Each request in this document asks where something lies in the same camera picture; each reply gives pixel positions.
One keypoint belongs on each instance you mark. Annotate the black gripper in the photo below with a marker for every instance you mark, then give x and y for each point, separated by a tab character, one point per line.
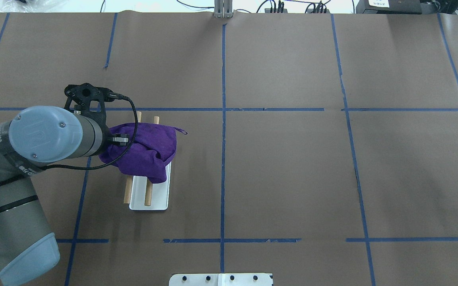
121	140

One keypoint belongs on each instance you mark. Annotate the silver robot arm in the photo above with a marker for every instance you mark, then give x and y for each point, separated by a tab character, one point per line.
31	143

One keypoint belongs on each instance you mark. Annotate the front wooden rack rod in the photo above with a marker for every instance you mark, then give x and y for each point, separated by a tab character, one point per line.
149	185

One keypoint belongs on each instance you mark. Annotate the white towel rack base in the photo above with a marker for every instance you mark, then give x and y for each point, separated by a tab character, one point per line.
142	195

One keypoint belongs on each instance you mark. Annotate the black computer box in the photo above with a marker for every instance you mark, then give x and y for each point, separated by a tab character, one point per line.
389	7

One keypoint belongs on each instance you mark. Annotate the aluminium frame post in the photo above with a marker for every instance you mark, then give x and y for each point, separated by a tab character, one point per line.
223	9

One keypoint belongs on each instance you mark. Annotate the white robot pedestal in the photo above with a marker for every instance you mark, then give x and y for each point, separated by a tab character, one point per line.
222	279

